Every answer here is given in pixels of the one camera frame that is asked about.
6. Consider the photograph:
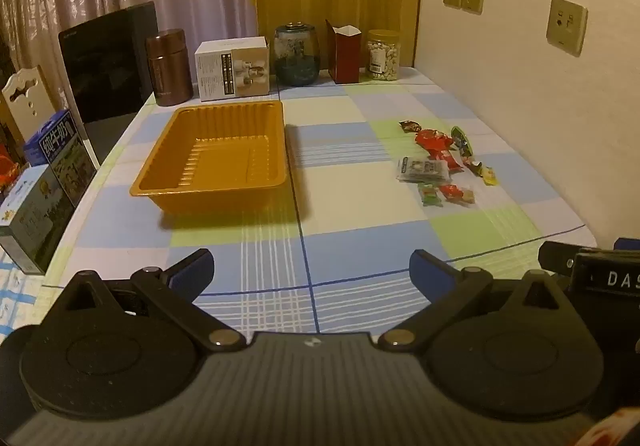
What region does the green edged snack packet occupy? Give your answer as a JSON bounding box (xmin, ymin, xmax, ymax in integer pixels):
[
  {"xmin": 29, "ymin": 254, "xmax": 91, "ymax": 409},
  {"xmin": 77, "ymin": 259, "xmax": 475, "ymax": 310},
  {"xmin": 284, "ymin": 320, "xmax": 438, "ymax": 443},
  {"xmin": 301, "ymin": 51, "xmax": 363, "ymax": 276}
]
[{"xmin": 450, "ymin": 126, "xmax": 473, "ymax": 157}]

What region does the brown metal thermos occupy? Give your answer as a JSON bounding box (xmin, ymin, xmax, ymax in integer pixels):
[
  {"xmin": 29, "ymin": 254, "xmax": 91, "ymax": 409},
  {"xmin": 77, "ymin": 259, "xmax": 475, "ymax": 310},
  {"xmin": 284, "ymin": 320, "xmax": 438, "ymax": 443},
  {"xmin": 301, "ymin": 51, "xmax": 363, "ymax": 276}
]
[{"xmin": 145, "ymin": 28, "xmax": 193, "ymax": 106}]

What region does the green blue printed box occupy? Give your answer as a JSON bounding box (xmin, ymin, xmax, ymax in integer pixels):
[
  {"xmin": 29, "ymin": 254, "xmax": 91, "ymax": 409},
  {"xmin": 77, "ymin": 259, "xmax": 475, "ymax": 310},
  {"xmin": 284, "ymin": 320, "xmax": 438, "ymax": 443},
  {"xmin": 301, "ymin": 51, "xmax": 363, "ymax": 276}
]
[{"xmin": 0, "ymin": 165, "xmax": 76, "ymax": 275}]

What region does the dark red open carton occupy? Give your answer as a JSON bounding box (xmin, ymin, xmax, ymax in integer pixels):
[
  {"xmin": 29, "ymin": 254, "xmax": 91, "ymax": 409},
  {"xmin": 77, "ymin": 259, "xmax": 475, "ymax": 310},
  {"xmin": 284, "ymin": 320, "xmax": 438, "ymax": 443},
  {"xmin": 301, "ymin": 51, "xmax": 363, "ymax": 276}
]
[{"xmin": 325, "ymin": 19, "xmax": 362, "ymax": 85}]

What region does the black panel appliance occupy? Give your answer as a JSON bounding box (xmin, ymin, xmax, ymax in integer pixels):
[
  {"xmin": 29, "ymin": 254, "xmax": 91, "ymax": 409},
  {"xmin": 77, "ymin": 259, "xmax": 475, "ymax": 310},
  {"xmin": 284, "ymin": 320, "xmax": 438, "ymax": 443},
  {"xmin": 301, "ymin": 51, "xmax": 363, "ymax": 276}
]
[{"xmin": 58, "ymin": 0, "xmax": 160, "ymax": 167}]

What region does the clear peanut jar yellow lid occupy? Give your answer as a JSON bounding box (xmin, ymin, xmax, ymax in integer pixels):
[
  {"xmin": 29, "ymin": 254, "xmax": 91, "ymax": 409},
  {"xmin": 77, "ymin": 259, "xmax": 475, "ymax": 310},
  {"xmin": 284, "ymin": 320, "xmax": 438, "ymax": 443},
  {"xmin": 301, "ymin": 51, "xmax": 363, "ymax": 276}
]
[{"xmin": 366, "ymin": 29, "xmax": 401, "ymax": 82}]

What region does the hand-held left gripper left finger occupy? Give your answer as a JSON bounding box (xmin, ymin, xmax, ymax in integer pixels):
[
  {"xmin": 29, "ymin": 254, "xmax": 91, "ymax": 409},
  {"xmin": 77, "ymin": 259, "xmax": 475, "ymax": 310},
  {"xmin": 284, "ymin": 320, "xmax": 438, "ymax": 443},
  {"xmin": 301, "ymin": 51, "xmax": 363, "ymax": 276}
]
[{"xmin": 42, "ymin": 248, "xmax": 248, "ymax": 354}]

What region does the small green red candy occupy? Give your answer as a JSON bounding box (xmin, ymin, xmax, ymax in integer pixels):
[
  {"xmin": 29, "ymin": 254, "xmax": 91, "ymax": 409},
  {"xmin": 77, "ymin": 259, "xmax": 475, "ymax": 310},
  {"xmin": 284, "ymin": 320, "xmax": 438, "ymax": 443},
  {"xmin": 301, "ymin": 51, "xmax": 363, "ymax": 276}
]
[{"xmin": 418, "ymin": 183, "xmax": 444, "ymax": 207}]

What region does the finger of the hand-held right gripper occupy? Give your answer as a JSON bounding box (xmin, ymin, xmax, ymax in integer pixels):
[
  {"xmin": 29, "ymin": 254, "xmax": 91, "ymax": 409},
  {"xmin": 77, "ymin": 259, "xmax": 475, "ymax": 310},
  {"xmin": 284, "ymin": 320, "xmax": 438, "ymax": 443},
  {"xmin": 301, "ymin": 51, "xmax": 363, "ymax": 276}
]
[{"xmin": 539, "ymin": 240, "xmax": 603, "ymax": 273}]

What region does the small red yellow candy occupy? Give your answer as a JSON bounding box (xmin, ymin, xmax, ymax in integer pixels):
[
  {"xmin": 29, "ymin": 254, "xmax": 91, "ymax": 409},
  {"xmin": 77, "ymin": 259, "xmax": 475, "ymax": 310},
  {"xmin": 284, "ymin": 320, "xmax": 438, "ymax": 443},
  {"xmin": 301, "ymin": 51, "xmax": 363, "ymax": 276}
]
[{"xmin": 439, "ymin": 184, "xmax": 476, "ymax": 205}]

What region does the blue milk carton box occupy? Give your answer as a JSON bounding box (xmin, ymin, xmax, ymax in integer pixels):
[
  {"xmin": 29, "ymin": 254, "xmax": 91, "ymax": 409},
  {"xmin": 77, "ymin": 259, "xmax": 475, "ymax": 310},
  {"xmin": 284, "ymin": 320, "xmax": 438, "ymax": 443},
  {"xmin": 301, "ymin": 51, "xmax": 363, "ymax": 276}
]
[{"xmin": 22, "ymin": 110, "xmax": 98, "ymax": 207}]

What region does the orange plastic tray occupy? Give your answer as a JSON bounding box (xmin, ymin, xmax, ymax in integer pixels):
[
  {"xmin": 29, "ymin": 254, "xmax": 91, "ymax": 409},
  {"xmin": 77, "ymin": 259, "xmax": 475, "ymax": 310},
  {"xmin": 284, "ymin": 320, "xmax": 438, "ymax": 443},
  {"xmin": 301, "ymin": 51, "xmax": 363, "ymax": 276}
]
[{"xmin": 130, "ymin": 100, "xmax": 290, "ymax": 217}]

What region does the large wall socket plate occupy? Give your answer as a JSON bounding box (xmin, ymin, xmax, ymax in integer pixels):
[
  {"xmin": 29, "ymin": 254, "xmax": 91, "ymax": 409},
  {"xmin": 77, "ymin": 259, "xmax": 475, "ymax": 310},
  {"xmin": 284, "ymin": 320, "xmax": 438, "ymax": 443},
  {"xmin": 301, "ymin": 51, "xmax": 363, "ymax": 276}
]
[{"xmin": 546, "ymin": 0, "xmax": 588, "ymax": 57}]

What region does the white chair back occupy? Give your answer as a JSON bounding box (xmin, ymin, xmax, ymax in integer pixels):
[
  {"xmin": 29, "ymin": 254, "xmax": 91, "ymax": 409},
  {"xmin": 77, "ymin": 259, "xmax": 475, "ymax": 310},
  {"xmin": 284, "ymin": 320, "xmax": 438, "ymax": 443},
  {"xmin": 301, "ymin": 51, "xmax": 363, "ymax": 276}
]
[{"xmin": 0, "ymin": 66, "xmax": 58, "ymax": 147}]

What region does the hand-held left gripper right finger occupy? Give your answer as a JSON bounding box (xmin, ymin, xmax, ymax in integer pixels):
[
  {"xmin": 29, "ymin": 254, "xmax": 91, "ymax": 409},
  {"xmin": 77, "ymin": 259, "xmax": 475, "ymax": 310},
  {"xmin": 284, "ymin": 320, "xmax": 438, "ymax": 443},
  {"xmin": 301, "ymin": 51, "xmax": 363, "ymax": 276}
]
[{"xmin": 377, "ymin": 250, "xmax": 586, "ymax": 354}]

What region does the white cardboard box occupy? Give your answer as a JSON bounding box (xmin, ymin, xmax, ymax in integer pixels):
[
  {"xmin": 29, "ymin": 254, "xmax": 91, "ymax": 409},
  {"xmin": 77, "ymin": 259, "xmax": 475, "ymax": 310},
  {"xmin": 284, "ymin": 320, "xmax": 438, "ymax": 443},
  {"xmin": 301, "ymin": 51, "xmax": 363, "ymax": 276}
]
[{"xmin": 194, "ymin": 36, "xmax": 271, "ymax": 103}]

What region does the checkered tablecloth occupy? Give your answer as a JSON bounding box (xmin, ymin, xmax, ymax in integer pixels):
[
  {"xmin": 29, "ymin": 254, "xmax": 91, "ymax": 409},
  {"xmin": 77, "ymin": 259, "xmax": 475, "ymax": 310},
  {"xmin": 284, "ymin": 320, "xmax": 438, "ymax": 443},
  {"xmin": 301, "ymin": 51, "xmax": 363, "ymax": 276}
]
[{"xmin": 42, "ymin": 66, "xmax": 598, "ymax": 342}]

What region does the red white printed cloth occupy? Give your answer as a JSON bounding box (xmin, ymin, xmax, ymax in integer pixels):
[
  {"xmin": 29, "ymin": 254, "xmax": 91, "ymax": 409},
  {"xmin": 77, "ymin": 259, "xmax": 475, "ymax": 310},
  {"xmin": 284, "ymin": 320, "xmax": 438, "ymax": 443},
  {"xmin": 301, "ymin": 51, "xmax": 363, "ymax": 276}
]
[{"xmin": 575, "ymin": 408, "xmax": 640, "ymax": 446}]

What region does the white blue striped cloth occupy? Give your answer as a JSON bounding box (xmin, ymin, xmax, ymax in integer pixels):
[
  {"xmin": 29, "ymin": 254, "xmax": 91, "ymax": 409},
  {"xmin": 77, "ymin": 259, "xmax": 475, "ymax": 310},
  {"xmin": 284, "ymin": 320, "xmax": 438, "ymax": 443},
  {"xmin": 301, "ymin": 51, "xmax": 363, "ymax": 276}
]
[{"xmin": 0, "ymin": 251, "xmax": 46, "ymax": 342}]

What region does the red twisted candy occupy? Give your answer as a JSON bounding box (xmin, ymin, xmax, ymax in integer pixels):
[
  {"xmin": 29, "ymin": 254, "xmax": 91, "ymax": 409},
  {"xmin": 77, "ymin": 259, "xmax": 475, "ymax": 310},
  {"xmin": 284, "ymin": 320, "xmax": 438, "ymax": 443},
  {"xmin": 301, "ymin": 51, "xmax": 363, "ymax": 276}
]
[{"xmin": 415, "ymin": 129, "xmax": 455, "ymax": 151}]

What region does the round glass jar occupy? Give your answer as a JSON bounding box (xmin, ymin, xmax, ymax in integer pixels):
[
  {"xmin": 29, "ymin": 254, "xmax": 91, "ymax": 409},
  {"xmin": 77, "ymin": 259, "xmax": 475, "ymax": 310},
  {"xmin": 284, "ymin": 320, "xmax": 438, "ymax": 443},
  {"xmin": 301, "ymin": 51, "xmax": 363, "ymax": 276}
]
[{"xmin": 273, "ymin": 24, "xmax": 321, "ymax": 87}]

